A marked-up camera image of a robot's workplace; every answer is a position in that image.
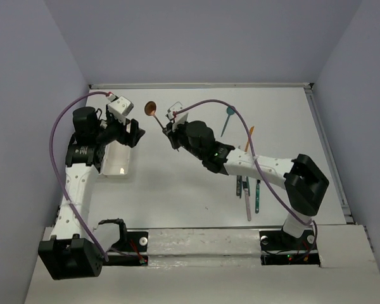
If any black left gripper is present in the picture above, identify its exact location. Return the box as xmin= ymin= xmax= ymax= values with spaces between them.
xmin=94 ymin=103 xmax=145 ymax=148

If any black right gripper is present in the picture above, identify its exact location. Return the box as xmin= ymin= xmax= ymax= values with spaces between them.
xmin=165 ymin=117 xmax=206 ymax=160

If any copper metal spoon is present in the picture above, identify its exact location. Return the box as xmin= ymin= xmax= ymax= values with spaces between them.
xmin=144 ymin=101 xmax=165 ymax=130

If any teal plastic spoon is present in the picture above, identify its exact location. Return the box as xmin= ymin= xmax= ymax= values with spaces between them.
xmin=220 ymin=106 xmax=235 ymax=137

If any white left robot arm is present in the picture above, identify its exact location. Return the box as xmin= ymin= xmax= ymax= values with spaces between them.
xmin=38 ymin=105 xmax=145 ymax=280

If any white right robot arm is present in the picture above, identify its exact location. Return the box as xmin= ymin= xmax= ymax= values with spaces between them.
xmin=163 ymin=121 xmax=329 ymax=248

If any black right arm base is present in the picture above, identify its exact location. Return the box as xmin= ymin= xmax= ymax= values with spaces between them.
xmin=260 ymin=229 xmax=320 ymax=266

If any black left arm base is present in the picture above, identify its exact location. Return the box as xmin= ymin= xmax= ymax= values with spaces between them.
xmin=94 ymin=218 xmax=149 ymax=267

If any white right container tray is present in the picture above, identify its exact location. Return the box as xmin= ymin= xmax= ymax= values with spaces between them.
xmin=101 ymin=141 xmax=131 ymax=178

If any orange plastic knife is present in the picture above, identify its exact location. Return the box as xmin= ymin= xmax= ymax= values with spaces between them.
xmin=244 ymin=126 xmax=255 ymax=152

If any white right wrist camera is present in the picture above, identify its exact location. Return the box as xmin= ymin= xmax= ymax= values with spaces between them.
xmin=166 ymin=102 xmax=188 ymax=132

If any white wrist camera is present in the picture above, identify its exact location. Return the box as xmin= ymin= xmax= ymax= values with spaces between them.
xmin=106 ymin=93 xmax=134 ymax=125
xmin=166 ymin=102 xmax=188 ymax=132

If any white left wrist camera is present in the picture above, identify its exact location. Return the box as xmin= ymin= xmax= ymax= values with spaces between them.
xmin=106 ymin=93 xmax=134 ymax=125

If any knife with pink handle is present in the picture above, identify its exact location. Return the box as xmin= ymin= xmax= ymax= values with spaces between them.
xmin=244 ymin=196 xmax=251 ymax=222

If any knife with teal handle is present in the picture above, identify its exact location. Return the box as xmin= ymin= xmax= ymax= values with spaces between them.
xmin=255 ymin=179 xmax=260 ymax=214

